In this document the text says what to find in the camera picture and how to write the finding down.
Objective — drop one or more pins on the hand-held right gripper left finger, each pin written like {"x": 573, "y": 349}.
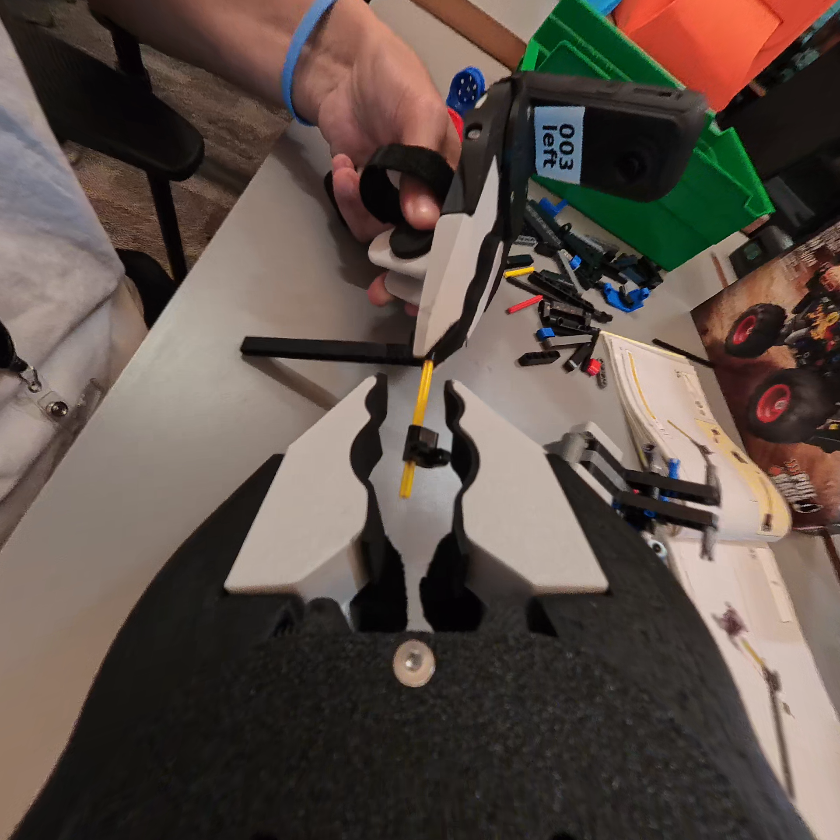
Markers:
{"x": 308, "y": 512}

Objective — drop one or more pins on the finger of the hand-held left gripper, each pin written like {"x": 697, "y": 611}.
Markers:
{"x": 456, "y": 262}
{"x": 495, "y": 269}

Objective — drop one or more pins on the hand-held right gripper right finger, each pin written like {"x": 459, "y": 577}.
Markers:
{"x": 518, "y": 518}

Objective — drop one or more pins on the black lego axle connector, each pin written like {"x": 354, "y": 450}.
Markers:
{"x": 423, "y": 446}

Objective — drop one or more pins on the long yellow lego axle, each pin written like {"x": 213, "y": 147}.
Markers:
{"x": 423, "y": 394}

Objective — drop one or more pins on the long black lego beam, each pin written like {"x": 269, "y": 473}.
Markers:
{"x": 315, "y": 349}

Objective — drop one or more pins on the person's left forearm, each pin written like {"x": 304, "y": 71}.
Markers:
{"x": 216, "y": 39}

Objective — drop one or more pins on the short yellow lego axle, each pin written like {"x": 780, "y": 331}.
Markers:
{"x": 518, "y": 271}

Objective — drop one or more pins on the red lego axle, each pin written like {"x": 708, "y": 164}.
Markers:
{"x": 525, "y": 305}

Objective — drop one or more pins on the pile of black lego pieces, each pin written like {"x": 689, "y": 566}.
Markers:
{"x": 564, "y": 312}

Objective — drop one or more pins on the short black lego beam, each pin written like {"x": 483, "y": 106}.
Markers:
{"x": 538, "y": 358}

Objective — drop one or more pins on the blue lego connector piece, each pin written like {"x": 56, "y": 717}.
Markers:
{"x": 623, "y": 298}

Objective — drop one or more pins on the red round lego piece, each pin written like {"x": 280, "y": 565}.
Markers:
{"x": 455, "y": 123}

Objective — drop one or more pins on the small red lego piece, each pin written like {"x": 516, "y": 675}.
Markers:
{"x": 594, "y": 367}

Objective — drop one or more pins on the grey black lego assembly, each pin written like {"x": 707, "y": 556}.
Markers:
{"x": 656, "y": 485}

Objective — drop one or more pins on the blue round lego wheel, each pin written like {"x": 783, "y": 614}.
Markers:
{"x": 467, "y": 88}

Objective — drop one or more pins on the thin black lego axle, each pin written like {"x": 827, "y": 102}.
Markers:
{"x": 682, "y": 353}

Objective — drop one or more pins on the printed lego set box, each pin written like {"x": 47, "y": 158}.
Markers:
{"x": 774, "y": 354}

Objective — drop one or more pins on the person's left hand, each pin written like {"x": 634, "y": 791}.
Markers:
{"x": 374, "y": 85}

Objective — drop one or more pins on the green plastic bin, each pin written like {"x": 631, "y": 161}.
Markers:
{"x": 689, "y": 216}
{"x": 590, "y": 39}

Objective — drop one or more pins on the orange plastic bin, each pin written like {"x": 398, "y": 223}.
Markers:
{"x": 709, "y": 39}

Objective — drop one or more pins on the white instruction booklet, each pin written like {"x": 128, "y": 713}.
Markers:
{"x": 663, "y": 407}

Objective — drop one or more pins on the blue wristband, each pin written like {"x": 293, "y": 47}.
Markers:
{"x": 295, "y": 65}

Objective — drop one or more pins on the clear badge holder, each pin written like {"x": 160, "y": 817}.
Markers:
{"x": 65, "y": 410}

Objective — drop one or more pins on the dark office chair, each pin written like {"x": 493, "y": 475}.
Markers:
{"x": 131, "y": 124}

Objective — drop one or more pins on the person's white shirt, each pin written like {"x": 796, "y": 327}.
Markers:
{"x": 52, "y": 262}

